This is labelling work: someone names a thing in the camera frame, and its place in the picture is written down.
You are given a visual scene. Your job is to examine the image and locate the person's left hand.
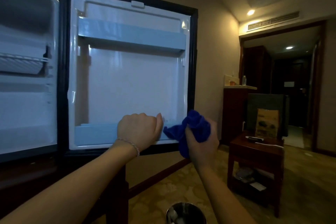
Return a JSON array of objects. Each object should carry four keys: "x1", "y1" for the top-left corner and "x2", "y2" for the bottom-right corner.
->
[{"x1": 117, "y1": 113, "x2": 164, "y2": 153}]

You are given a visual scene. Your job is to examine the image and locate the person's right hand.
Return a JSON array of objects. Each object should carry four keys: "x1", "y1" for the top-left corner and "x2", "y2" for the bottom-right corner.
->
[{"x1": 185, "y1": 118, "x2": 220, "y2": 170}]

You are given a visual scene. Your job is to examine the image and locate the blue microfibre cloth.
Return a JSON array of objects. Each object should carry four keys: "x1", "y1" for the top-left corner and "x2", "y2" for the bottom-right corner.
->
[{"x1": 163, "y1": 110, "x2": 211, "y2": 159}]

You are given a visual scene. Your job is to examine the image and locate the white mini fridge door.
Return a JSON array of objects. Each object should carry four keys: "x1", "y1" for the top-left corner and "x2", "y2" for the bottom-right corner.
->
[{"x1": 57, "y1": 0, "x2": 199, "y2": 158}]

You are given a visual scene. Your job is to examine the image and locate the person's left forearm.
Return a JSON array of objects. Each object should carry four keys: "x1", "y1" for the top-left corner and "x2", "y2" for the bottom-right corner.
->
[{"x1": 0, "y1": 140, "x2": 139, "y2": 224}]

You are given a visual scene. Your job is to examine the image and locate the person's right forearm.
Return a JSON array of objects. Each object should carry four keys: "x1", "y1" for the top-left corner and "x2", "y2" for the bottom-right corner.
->
[{"x1": 195, "y1": 163, "x2": 257, "y2": 224}]

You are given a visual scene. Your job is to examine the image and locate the wooden counter with beige top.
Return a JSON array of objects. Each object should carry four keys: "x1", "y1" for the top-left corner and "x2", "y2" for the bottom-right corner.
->
[{"x1": 222, "y1": 75, "x2": 258, "y2": 146}]

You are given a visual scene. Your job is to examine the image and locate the dark wooden baseboard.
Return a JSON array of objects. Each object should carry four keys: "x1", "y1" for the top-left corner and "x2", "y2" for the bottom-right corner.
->
[{"x1": 128, "y1": 158, "x2": 191, "y2": 200}]

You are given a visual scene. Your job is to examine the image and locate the dark wooden side table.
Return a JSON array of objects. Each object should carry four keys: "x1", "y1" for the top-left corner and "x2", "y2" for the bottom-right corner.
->
[{"x1": 227, "y1": 131, "x2": 285, "y2": 218}]

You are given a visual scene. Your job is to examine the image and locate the items on table shelf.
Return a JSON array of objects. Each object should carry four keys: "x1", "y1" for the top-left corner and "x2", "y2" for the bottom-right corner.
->
[{"x1": 233, "y1": 167, "x2": 267, "y2": 192}]

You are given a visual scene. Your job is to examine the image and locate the brown printed paper card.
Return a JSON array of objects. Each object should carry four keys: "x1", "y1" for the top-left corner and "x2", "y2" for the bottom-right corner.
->
[{"x1": 255, "y1": 108, "x2": 279, "y2": 139}]

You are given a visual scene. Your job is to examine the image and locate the shiny metal waste bin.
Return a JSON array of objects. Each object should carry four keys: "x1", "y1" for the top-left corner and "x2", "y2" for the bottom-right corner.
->
[{"x1": 166, "y1": 202, "x2": 207, "y2": 224}]

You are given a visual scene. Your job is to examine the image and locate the dark framed board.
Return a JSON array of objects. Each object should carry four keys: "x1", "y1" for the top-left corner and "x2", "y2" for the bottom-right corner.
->
[{"x1": 245, "y1": 93, "x2": 289, "y2": 138}]

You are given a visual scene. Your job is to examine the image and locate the dark entrance door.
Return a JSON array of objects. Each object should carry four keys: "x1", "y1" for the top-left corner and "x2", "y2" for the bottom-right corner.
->
[{"x1": 272, "y1": 57, "x2": 313, "y2": 128}]

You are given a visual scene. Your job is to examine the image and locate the white mini fridge body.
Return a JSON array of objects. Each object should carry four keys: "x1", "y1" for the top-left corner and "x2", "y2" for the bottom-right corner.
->
[{"x1": 0, "y1": 0, "x2": 60, "y2": 164}]

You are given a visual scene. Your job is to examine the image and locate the dark wooden fridge cabinet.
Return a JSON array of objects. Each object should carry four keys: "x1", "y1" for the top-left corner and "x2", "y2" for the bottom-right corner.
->
[{"x1": 0, "y1": 150, "x2": 129, "y2": 224}]

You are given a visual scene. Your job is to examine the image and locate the ceiling air vent grille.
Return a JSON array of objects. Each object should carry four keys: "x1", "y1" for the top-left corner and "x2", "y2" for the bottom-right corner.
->
[{"x1": 246, "y1": 11, "x2": 300, "y2": 32}]

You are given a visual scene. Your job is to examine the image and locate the thin beaded bracelet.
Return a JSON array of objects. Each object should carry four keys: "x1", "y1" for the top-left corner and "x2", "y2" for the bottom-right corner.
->
[{"x1": 115, "y1": 138, "x2": 140, "y2": 158}]

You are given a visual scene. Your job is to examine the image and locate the white cable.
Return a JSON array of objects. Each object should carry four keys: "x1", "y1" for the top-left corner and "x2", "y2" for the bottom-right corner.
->
[{"x1": 245, "y1": 136, "x2": 284, "y2": 149}]

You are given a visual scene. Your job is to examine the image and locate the dark wooden door frame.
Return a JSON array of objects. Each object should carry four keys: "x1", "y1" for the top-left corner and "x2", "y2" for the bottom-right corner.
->
[{"x1": 238, "y1": 20, "x2": 326, "y2": 152}]

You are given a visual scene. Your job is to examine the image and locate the white wire fridge shelf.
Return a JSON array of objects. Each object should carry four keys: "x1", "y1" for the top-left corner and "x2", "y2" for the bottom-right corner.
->
[{"x1": 0, "y1": 52, "x2": 50, "y2": 75}]

